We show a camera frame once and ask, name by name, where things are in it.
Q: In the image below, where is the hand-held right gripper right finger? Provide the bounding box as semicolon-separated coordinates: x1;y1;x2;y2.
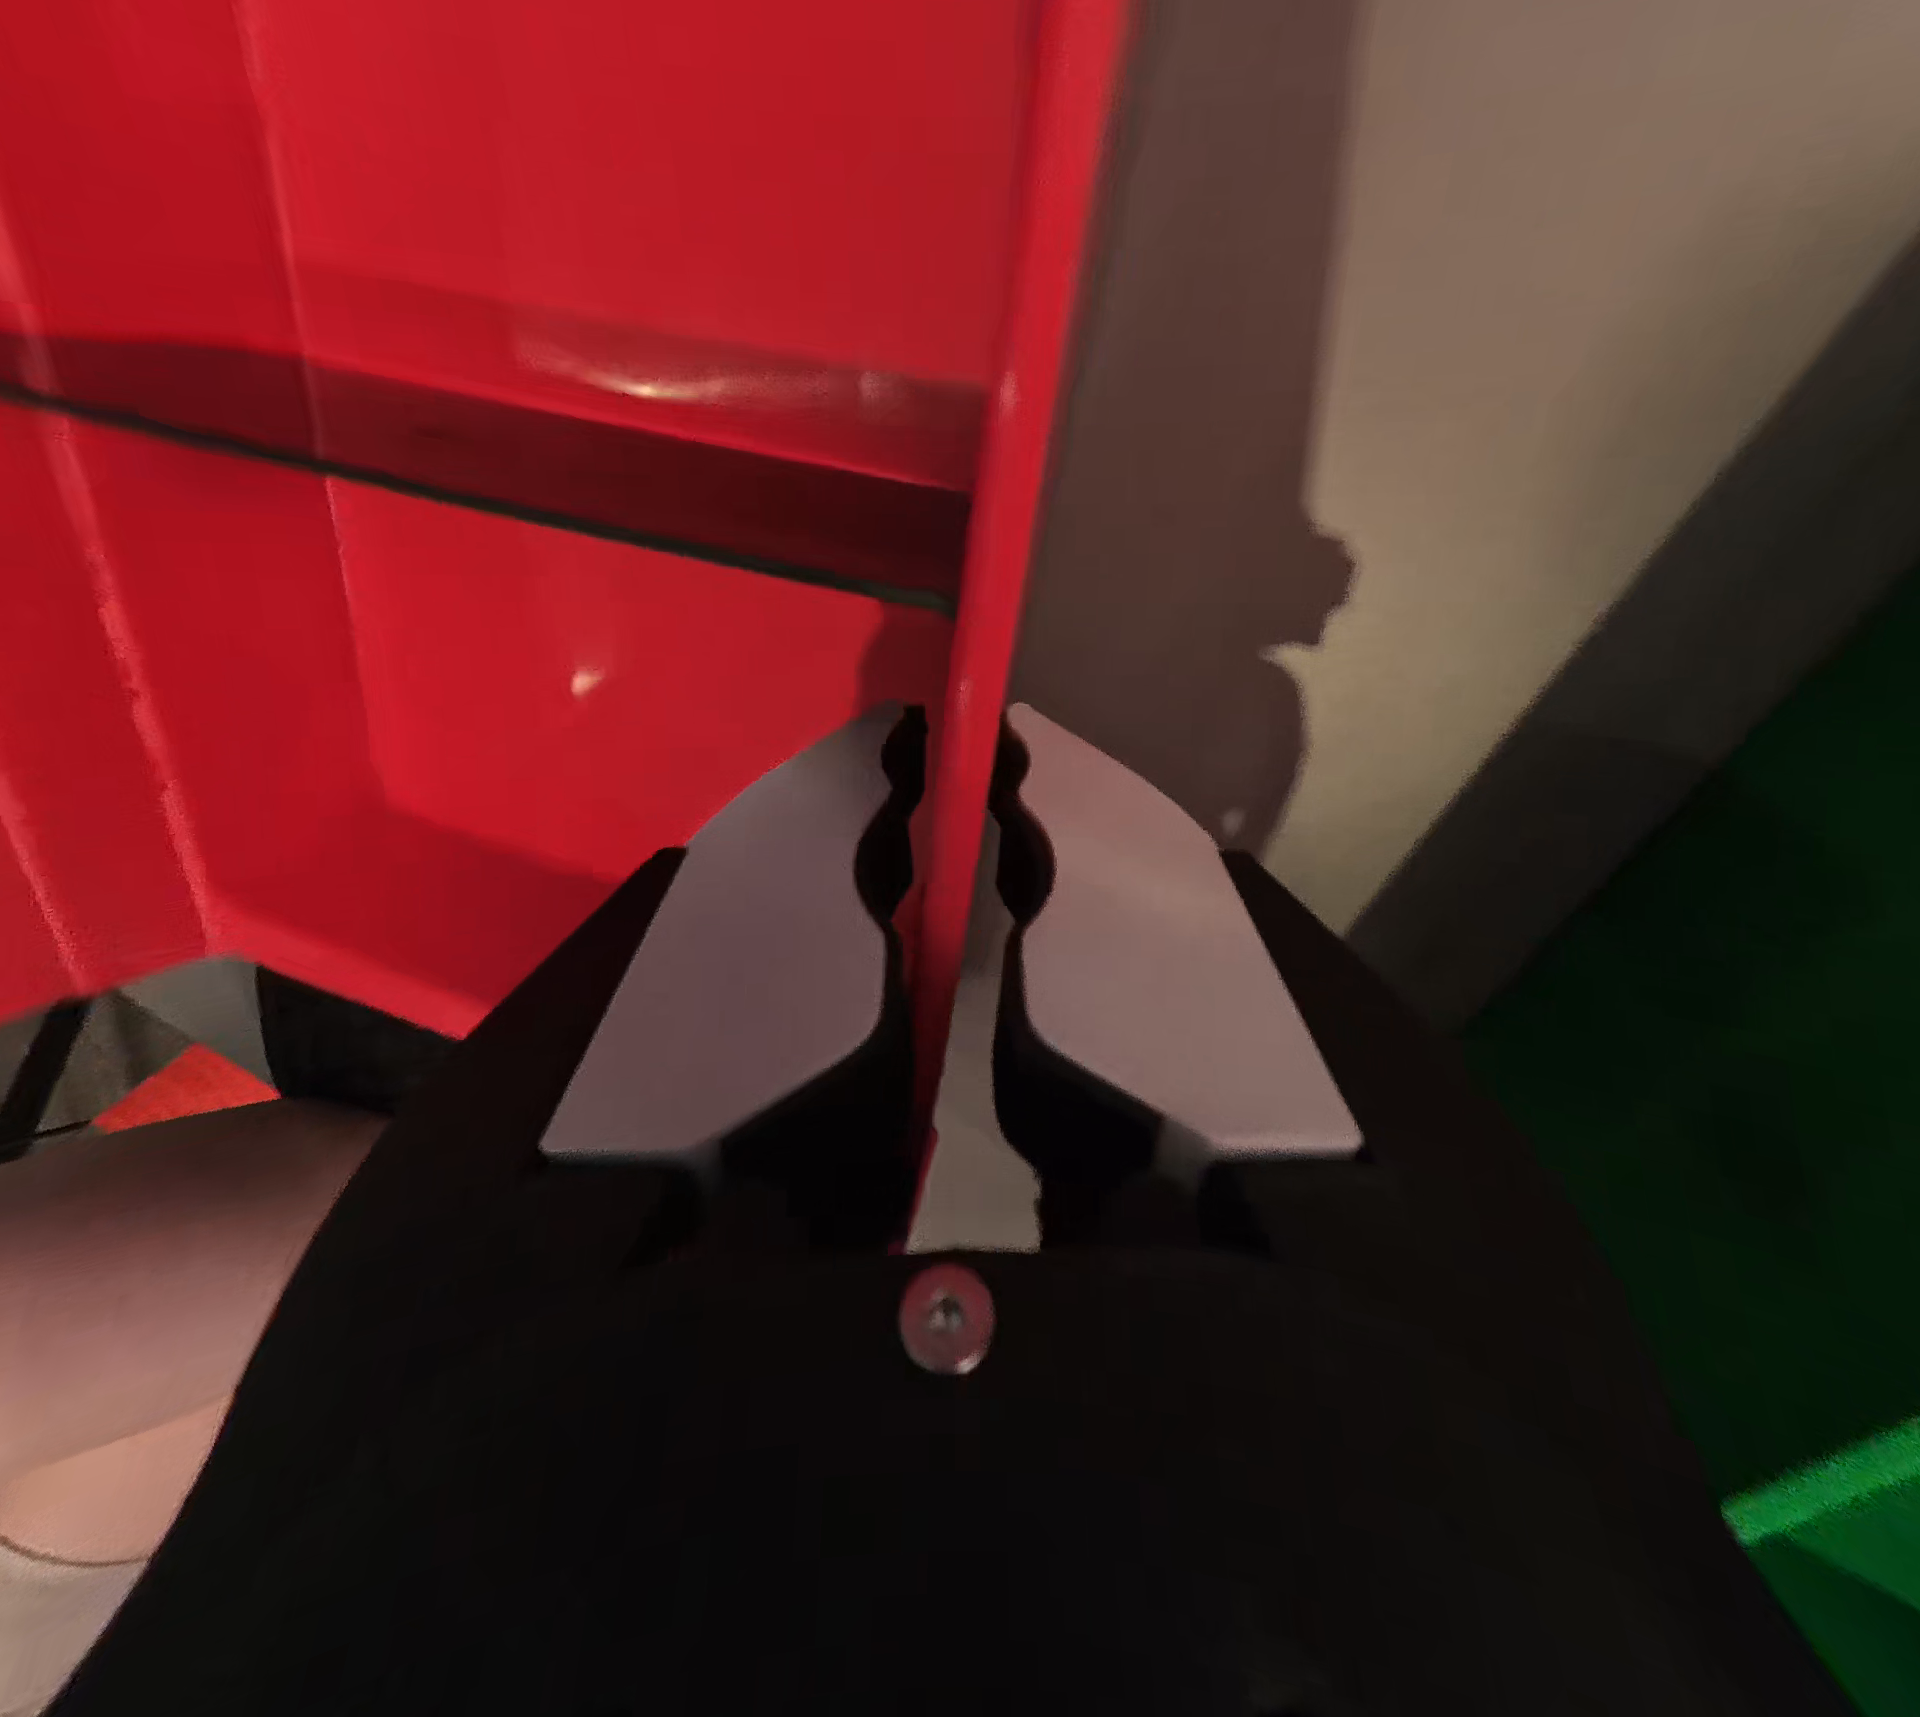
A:
990;701;1370;1255

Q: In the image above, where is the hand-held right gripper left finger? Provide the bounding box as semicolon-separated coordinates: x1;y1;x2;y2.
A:
535;701;930;1255

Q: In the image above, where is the green plastic bin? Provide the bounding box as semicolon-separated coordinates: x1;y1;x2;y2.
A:
1462;577;1920;1638

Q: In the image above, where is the red plastic bin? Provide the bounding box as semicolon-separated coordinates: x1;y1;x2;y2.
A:
0;0;1191;1257

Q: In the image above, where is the person's left forearm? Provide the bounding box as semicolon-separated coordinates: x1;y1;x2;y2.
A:
0;1098;396;1586

